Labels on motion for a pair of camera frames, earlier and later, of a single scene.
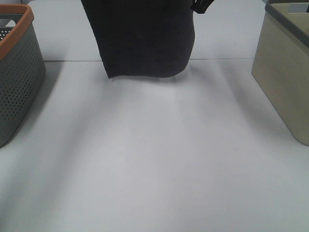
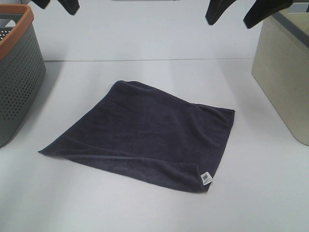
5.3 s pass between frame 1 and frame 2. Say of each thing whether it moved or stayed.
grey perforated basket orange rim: stayed
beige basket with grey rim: stayed
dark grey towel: moved
